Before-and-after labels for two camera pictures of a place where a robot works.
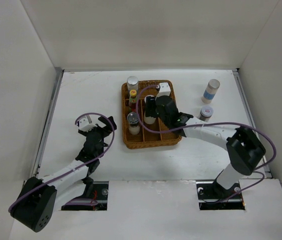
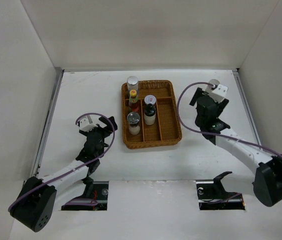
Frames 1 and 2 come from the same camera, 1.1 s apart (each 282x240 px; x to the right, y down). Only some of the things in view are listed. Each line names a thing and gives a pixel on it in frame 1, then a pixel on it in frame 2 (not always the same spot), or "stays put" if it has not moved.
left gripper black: [109, 127] stays put
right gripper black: [151, 102] -> [220, 106]
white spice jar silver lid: [134, 127] stays put
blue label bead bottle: [132, 83] stays put
